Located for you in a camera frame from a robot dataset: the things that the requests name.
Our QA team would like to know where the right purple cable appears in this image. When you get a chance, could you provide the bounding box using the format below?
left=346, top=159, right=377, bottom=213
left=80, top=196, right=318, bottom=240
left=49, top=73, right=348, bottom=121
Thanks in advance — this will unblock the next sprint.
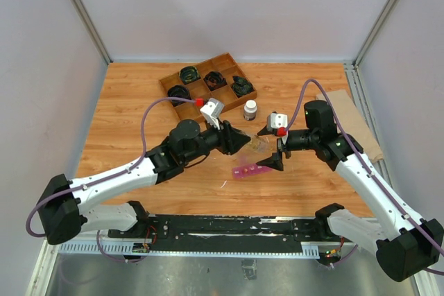
left=279, top=79, right=444, bottom=275

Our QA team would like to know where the light wooden board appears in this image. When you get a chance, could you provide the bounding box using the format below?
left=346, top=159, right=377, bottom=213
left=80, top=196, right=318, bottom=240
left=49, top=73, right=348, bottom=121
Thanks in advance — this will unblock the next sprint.
left=327, top=89, right=384, bottom=163

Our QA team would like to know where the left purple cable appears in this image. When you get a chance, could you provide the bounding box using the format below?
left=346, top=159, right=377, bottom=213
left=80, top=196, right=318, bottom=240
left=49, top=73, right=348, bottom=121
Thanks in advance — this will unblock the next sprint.
left=26, top=97, right=205, bottom=264

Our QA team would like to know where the white cap pill bottle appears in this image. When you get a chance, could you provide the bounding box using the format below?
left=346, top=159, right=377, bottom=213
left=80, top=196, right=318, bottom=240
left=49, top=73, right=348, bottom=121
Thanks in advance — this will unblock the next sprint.
left=244, top=100, right=257, bottom=121

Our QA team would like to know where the pink weekly pill organizer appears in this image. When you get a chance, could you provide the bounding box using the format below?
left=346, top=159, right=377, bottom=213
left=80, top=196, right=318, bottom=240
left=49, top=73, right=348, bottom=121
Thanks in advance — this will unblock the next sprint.
left=232, top=156, right=273, bottom=180

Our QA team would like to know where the green blue coiled belt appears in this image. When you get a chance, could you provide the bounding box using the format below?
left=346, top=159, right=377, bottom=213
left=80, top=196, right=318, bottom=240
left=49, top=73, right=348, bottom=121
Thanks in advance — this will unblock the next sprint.
left=231, top=76, right=254, bottom=98

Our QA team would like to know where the green yellow coiled belt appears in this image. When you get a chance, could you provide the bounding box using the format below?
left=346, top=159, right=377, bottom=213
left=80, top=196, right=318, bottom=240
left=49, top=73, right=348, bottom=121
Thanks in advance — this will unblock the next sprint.
left=179, top=66, right=200, bottom=85

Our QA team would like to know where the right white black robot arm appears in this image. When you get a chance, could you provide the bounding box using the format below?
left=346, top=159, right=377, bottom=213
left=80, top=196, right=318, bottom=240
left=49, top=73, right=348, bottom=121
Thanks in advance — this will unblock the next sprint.
left=258, top=100, right=443, bottom=282

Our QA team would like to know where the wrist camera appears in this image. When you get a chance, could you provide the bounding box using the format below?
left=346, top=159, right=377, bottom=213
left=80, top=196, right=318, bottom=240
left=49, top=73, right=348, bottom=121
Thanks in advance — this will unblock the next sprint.
left=200, top=98, right=225, bottom=130
left=266, top=112, right=288, bottom=134

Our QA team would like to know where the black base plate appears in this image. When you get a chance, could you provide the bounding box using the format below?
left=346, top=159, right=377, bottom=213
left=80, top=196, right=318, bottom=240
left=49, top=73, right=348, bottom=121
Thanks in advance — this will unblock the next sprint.
left=108, top=215, right=343, bottom=250

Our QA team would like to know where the wooden compartment tray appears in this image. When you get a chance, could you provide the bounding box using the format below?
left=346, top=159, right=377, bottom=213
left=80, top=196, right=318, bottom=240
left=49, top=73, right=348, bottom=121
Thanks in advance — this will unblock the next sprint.
left=159, top=53, right=257, bottom=112

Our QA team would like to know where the purple cable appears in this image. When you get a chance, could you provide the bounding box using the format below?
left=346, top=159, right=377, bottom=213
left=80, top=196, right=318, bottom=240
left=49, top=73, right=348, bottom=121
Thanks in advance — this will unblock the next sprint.
left=279, top=79, right=444, bottom=275
left=26, top=97, right=205, bottom=264

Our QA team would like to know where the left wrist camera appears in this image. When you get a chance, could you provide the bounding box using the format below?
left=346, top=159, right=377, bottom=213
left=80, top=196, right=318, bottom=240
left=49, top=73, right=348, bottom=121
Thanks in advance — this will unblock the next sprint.
left=200, top=98, right=225, bottom=130

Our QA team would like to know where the grey slotted cable duct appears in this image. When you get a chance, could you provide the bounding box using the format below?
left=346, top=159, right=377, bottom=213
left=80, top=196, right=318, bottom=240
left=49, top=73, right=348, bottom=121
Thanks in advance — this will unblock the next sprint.
left=59, top=239, right=320, bottom=259

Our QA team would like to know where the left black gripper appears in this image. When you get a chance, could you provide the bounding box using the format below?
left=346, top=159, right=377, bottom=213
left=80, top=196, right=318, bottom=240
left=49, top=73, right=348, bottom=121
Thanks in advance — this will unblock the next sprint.
left=182, top=115, right=251, bottom=164

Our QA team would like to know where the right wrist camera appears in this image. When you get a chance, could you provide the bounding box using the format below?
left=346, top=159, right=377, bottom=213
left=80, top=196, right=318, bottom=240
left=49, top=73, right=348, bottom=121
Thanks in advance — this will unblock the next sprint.
left=266, top=112, right=288, bottom=134

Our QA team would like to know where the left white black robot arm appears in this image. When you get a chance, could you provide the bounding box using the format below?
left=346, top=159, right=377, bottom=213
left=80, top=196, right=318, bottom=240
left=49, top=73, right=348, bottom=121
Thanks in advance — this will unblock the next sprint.
left=37, top=120, right=250, bottom=245

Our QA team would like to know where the clear capsule bottle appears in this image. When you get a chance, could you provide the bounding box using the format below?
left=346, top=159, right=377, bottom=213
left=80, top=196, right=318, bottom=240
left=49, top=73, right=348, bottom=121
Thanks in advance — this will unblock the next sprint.
left=245, top=134, right=274, bottom=153

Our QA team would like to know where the black red coiled belt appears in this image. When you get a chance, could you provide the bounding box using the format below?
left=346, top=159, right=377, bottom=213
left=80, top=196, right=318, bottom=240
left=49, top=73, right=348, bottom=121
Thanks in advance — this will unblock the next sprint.
left=204, top=71, right=227, bottom=92

